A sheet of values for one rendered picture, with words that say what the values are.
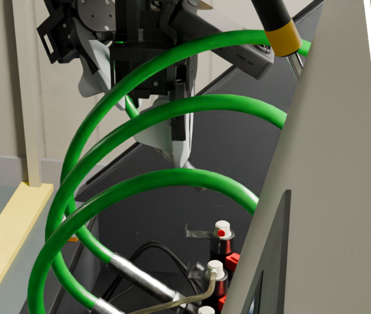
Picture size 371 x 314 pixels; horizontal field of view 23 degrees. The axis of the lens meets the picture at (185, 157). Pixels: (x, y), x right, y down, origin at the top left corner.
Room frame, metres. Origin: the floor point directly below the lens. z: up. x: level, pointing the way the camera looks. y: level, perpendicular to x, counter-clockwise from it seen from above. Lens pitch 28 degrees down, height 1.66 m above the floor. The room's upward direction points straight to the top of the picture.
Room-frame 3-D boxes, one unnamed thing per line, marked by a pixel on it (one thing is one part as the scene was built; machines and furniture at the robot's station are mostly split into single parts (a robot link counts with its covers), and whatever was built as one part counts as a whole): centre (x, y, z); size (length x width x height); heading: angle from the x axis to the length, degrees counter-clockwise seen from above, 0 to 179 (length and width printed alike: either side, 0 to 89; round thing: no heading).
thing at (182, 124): (0.85, 0.01, 1.28); 0.05 x 0.02 x 0.09; 172
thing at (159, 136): (0.86, 0.03, 1.23); 0.06 x 0.03 x 0.09; 82
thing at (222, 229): (0.87, -0.04, 1.11); 0.02 x 0.02 x 0.03
